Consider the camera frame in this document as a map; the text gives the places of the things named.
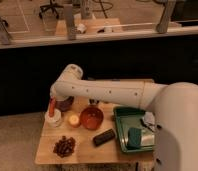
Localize red bowl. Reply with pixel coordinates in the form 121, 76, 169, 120
80, 106, 104, 130

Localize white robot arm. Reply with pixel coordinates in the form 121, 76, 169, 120
50, 64, 198, 171

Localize wooden table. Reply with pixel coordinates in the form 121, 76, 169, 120
35, 97, 153, 165

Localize grey crumpled cloth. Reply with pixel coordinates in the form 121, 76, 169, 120
141, 112, 155, 126

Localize brown grape bunch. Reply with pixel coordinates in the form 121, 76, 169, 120
53, 136, 76, 158

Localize dark brown rectangular block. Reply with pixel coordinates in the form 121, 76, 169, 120
93, 129, 115, 146

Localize dark purple plate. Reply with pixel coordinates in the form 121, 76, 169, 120
56, 96, 74, 112

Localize green tray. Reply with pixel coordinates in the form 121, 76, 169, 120
113, 106, 154, 154

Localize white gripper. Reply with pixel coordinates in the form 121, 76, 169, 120
49, 87, 75, 108

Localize green sponge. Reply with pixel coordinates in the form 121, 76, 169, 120
127, 127, 141, 148

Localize black office chair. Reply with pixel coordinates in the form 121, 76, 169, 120
39, 0, 62, 18

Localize grey railing post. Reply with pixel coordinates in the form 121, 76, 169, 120
64, 4, 76, 40
0, 17, 11, 45
156, 0, 177, 34

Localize grey railing post left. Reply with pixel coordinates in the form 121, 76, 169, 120
0, 17, 11, 45

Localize grey railing post middle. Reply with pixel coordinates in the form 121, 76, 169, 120
64, 4, 76, 40

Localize red orange pepper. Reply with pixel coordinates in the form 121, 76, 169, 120
48, 98, 56, 117

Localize white paper cup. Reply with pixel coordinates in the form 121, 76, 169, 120
45, 109, 62, 127

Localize black tool on table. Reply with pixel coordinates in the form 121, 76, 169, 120
89, 99, 99, 105

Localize yellow apple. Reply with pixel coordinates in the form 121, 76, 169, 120
68, 115, 80, 128

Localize grey railing post right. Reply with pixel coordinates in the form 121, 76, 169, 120
156, 0, 177, 34

